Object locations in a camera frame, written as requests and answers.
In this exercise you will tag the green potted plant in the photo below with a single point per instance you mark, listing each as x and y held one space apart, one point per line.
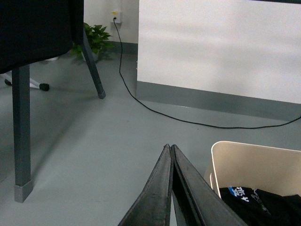
98 40

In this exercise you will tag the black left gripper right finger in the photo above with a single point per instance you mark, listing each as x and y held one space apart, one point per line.
195 202

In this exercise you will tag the white plastic hamper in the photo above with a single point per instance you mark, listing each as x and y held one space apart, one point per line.
271 169

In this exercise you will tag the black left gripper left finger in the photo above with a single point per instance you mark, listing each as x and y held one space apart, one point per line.
153 206

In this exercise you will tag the white wall socket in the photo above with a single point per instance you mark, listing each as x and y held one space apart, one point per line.
116 16

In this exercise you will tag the white stand leg black foot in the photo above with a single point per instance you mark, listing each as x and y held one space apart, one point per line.
33 84

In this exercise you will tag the black printed t-shirt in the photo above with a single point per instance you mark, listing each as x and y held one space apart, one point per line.
260 208

